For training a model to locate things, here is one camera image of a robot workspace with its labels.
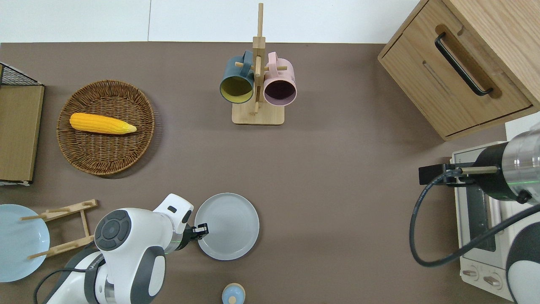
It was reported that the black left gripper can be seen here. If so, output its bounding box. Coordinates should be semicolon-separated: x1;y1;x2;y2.
182;223;210;242

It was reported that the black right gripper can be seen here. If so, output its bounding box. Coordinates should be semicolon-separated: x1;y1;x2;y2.
418;160;482;187

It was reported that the gray round plate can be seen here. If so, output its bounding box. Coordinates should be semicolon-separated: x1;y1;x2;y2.
194;193;260;261

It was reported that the wooden plate stand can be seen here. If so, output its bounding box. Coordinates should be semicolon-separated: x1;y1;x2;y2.
20;199;98;259

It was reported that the light blue plate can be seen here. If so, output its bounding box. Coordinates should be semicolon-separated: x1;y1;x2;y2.
0;204;50;282

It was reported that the light blue jar wooden knob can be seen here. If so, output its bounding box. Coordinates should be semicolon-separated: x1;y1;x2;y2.
222;283;246;304

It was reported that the white toaster oven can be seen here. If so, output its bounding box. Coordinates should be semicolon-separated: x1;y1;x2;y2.
449;141;540;302

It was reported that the light wooden cabinet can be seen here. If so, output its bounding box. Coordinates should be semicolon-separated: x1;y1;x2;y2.
378;0;540;142

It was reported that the brown wicker basket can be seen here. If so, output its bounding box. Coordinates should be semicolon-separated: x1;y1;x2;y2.
57;79;156;176

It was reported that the wooden mug rack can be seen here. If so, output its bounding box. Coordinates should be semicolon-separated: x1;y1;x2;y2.
232;3;288;125

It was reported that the yellow corn cob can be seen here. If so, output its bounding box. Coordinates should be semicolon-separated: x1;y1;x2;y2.
70;113;137;135

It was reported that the dark blue mug yellow inside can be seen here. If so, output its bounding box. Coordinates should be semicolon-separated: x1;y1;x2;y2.
219;51;256;104

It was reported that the pink mug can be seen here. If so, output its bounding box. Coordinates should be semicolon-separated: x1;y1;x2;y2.
263;52;297;106

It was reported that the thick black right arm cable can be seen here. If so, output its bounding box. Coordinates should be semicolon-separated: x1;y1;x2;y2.
409;168;540;267

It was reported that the black cabinet handle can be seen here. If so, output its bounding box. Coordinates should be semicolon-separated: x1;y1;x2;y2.
435;33;493;97

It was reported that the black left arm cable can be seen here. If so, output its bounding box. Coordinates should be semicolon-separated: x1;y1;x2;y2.
33;253;106;304

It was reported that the black wire rack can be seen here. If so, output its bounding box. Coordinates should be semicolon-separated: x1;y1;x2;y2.
0;62;43;87

